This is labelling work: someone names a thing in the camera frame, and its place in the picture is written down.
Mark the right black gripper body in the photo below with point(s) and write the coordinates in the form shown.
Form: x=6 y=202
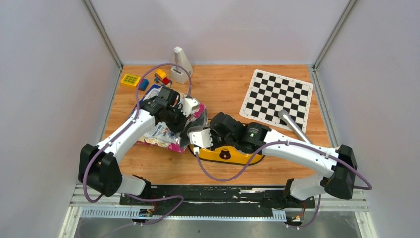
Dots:
x=217 y=141

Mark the yellow blue red toy block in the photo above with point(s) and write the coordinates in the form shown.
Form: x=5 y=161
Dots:
x=133 y=81

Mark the white small box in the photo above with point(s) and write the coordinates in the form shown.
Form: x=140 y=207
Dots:
x=182 y=68

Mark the small yellow toy car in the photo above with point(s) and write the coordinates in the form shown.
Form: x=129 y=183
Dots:
x=161 y=77

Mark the aluminium rail frame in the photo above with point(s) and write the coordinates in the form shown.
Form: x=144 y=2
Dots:
x=120 y=207

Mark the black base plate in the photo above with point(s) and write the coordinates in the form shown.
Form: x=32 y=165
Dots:
x=213 y=197

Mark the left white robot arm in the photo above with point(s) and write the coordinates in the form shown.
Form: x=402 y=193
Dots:
x=99 y=164

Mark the yellow double pet bowl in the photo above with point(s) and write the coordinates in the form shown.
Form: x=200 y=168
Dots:
x=226 y=154

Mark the silver metal cylinder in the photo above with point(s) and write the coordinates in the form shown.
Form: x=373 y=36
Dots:
x=285 y=117

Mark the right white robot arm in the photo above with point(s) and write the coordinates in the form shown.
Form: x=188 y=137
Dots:
x=335 y=167

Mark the black white checkerboard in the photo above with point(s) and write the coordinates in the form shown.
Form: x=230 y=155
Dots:
x=269 y=93

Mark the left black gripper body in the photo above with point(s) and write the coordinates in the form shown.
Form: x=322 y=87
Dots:
x=175 y=119

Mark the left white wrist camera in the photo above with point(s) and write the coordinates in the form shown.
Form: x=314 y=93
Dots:
x=189 y=106

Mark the colourful pet food bag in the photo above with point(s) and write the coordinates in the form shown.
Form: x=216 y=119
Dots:
x=164 y=134

